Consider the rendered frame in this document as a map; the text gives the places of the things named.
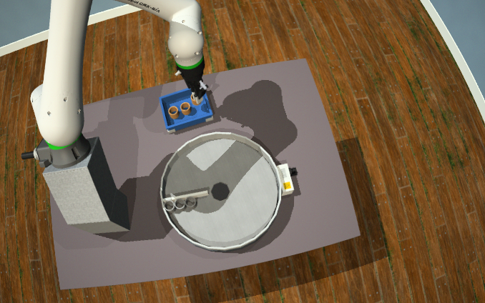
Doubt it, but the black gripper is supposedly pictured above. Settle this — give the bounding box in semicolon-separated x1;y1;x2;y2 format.
182;72;209;104

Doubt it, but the blue open crate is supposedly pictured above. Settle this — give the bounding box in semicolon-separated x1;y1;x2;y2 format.
159;88;213;134

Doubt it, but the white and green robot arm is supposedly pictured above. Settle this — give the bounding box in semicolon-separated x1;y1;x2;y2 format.
21;0;205;169

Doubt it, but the grey metal ring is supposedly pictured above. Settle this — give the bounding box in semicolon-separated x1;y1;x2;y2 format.
164;200;176;213
185;197;197;209
175;198;187;211

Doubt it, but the bronze bushing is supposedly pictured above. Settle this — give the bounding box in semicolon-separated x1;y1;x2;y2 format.
191;95;201;106
180;102;191;115
168;106;180;119

